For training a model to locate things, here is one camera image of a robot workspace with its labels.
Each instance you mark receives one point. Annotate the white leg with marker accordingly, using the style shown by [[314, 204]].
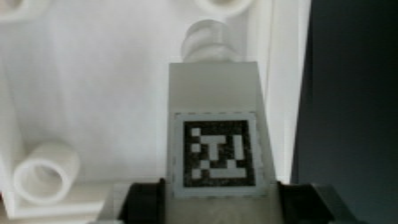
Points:
[[220, 185]]

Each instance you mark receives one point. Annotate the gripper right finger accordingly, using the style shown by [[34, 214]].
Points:
[[311, 205]]

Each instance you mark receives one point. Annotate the white square tabletop tray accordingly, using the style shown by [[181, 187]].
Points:
[[85, 53]]

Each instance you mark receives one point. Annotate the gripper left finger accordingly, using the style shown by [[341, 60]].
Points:
[[135, 204]]

